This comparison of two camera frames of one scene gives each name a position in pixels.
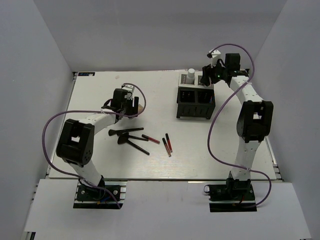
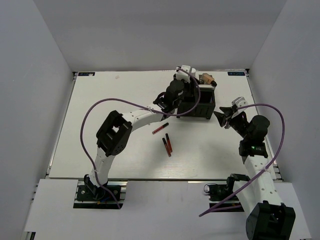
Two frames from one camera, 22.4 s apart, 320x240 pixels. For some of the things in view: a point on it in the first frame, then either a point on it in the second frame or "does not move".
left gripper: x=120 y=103 → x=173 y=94
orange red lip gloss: x=168 y=142 does not move
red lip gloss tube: x=150 y=138 → x=160 y=128
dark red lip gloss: x=167 y=150 does not move
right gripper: x=208 y=71 → x=222 y=118
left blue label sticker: x=86 y=73 does not move
